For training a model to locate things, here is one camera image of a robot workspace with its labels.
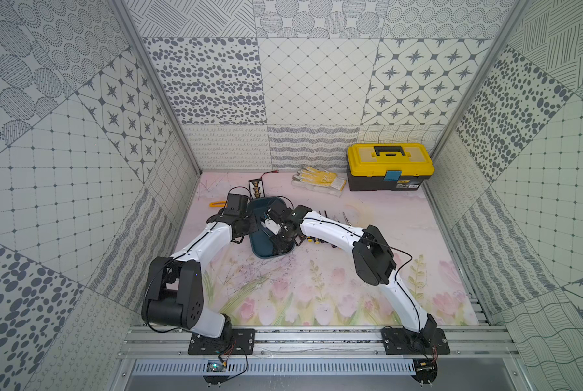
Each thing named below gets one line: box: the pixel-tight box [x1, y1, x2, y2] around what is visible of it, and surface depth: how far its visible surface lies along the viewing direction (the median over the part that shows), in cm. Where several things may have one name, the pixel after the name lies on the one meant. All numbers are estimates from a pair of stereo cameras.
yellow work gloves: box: [290, 166, 347, 198], surface depth 118 cm
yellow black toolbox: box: [346, 143, 435, 192], surface depth 106 cm
